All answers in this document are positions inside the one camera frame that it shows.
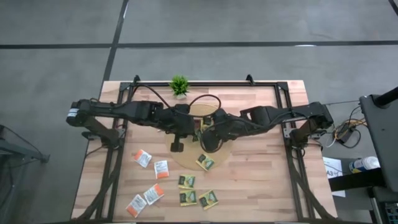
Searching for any grey metal stand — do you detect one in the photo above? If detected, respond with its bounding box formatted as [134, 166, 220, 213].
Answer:
[0, 124, 50, 224]

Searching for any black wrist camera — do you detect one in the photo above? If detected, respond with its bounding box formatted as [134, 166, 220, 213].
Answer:
[201, 132, 223, 153]
[170, 133, 185, 153]

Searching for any black power supply box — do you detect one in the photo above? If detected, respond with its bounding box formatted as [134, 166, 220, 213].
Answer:
[337, 124, 355, 144]

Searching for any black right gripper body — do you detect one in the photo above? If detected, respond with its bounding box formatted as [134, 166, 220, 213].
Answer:
[213, 108, 249, 141]

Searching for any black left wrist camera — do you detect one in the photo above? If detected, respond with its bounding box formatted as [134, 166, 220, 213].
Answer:
[170, 133, 185, 153]

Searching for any brown wooden tea box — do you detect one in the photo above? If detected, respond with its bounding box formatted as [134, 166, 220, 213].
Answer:
[198, 114, 215, 138]

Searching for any white plastic bottle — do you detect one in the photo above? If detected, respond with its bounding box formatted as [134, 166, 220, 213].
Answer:
[348, 156, 381, 174]

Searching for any small green potted plant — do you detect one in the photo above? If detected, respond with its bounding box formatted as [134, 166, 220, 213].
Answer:
[169, 74, 190, 98]

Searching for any black metal table frame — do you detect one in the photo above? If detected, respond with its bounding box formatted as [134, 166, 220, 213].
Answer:
[71, 74, 338, 223]

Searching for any white orange tea bag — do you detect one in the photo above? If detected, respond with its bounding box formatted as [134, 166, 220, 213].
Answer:
[134, 149, 153, 169]
[154, 160, 170, 180]
[125, 194, 148, 218]
[142, 183, 165, 206]

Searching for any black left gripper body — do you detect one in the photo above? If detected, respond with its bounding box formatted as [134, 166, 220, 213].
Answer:
[163, 104, 197, 138]

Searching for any yellow orange wire bundle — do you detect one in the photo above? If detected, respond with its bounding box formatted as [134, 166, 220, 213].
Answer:
[334, 119, 368, 141]

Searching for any dark grey equipment cart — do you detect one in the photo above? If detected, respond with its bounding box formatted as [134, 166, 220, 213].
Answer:
[328, 86, 398, 224]

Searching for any white paper sheet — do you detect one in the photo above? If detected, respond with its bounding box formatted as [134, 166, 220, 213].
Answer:
[322, 156, 346, 198]

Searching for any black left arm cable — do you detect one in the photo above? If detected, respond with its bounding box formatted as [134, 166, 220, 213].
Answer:
[133, 83, 222, 118]

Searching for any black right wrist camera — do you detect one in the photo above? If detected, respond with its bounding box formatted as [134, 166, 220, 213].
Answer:
[201, 132, 223, 153]

